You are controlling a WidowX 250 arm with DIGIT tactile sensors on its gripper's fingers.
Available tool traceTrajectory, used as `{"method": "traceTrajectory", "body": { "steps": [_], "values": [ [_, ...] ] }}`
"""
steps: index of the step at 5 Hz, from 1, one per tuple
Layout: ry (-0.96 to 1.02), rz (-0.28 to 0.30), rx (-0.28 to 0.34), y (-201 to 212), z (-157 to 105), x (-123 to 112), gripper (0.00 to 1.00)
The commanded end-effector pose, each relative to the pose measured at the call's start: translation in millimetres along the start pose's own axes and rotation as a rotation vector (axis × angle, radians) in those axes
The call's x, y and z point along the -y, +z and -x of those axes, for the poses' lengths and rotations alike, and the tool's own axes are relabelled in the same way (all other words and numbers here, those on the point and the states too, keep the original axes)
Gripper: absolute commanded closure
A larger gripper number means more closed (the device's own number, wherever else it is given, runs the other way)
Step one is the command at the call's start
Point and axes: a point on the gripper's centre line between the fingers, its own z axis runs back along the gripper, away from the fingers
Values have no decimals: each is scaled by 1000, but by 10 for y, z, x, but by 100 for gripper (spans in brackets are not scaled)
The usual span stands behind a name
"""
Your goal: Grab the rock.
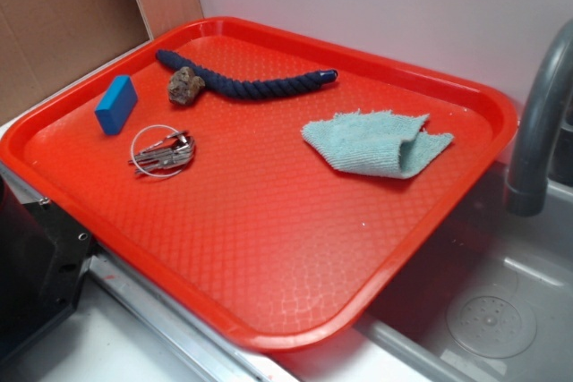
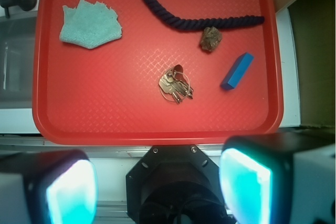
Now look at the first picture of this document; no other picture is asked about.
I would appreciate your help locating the brown rock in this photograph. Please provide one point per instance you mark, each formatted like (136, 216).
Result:
(184, 87)

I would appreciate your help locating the red plastic tray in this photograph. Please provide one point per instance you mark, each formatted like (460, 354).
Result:
(259, 236)

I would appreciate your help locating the light blue folded cloth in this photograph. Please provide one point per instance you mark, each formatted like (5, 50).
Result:
(381, 144)

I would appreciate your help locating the blue rectangular block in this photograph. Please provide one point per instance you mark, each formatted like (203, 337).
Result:
(116, 105)

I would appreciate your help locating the grey faucet spout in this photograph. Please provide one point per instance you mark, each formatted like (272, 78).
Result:
(543, 146)

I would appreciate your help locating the grey plastic sink basin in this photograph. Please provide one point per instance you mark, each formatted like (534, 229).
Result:
(487, 298)

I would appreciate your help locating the brown cardboard panel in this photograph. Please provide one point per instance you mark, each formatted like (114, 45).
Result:
(48, 44)

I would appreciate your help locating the silver key bunch on ring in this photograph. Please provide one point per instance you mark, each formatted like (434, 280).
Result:
(165, 158)

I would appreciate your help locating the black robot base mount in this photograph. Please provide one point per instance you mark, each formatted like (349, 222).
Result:
(45, 254)

